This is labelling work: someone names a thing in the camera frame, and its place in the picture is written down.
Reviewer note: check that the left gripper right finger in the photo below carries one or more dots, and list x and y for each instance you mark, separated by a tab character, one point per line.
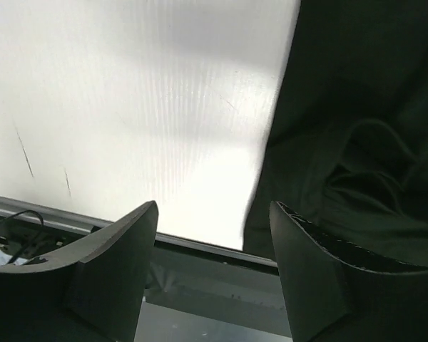
335	290

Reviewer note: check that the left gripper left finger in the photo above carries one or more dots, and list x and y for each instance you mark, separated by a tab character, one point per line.
88	290

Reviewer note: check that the black t shirt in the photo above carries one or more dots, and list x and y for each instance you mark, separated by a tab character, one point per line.
348	146

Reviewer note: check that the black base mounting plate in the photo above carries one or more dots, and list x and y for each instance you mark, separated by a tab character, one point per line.
184	276

